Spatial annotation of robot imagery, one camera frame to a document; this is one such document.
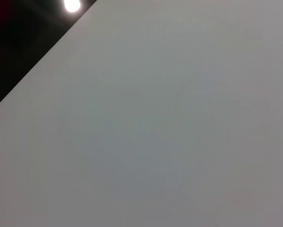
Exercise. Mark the bright ceiling light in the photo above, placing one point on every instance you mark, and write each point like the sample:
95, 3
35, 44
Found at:
72, 4

